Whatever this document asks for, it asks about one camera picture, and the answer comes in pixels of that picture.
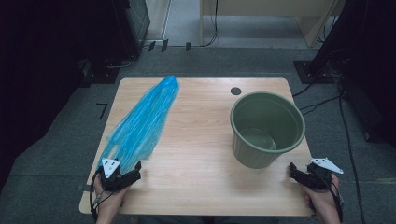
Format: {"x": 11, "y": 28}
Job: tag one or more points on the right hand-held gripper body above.
{"x": 319, "y": 177}

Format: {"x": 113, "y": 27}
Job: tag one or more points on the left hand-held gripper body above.
{"x": 110, "y": 177}

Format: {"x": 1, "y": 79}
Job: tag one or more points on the blue plastic bag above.
{"x": 141, "y": 124}

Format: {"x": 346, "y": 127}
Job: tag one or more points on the green plastic bucket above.
{"x": 264, "y": 130}

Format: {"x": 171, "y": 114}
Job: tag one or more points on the person's left hand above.
{"x": 112, "y": 199}

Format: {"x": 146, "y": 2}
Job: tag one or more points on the grey tape piece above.
{"x": 80, "y": 188}

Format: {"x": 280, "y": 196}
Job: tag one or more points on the black angled tape mark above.
{"x": 103, "y": 109}

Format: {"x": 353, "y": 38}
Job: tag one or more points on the person's dark lap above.
{"x": 205, "y": 220}

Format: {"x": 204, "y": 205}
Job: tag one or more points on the black square stand base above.
{"x": 313, "y": 73}

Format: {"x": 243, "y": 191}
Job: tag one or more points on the dark round table grommet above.
{"x": 235, "y": 91}

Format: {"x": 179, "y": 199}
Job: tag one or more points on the black tape strip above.
{"x": 164, "y": 45}
{"x": 188, "y": 46}
{"x": 151, "y": 46}

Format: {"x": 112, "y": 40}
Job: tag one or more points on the dark glass cabinet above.
{"x": 137, "y": 25}

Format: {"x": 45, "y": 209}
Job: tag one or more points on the light wooden desk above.
{"x": 258, "y": 6}

